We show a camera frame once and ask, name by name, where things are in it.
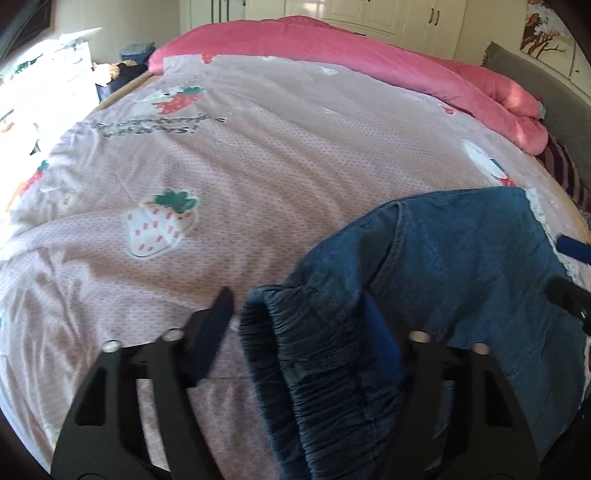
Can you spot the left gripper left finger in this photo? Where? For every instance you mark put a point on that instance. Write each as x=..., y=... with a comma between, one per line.
x=102, y=436

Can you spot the pink strawberry print bedsheet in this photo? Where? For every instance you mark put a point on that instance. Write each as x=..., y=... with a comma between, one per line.
x=220, y=173

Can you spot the floral wall picture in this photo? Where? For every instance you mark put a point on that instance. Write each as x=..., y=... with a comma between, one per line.
x=544, y=32

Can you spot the grey upholstered headboard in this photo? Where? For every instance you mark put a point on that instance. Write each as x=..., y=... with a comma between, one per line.
x=568, y=114

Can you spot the cream wardrobe with black handles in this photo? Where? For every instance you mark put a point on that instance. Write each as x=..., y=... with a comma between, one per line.
x=459, y=30

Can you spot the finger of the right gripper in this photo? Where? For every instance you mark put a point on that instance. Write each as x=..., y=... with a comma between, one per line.
x=574, y=249

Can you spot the striped purple pillow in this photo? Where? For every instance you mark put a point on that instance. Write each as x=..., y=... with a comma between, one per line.
x=556, y=159

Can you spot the blue denim lace-trimmed pants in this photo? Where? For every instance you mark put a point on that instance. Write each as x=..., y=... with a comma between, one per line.
x=466, y=267

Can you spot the white dresser with clutter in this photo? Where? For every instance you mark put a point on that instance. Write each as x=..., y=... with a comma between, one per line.
x=51, y=86

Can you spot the pink fleece blanket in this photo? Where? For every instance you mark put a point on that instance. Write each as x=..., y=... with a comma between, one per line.
x=500, y=103

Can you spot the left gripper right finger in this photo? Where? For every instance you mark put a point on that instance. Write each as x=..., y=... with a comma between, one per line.
x=459, y=417

